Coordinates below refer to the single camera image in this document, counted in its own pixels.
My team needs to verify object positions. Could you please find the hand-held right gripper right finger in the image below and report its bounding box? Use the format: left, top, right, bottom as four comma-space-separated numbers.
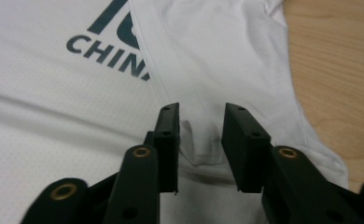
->
221, 102, 273, 194

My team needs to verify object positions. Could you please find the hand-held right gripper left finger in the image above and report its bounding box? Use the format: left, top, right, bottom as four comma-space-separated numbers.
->
143, 102, 181, 195

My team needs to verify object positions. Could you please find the white t-shirt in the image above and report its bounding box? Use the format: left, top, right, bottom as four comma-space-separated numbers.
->
0, 0, 350, 224

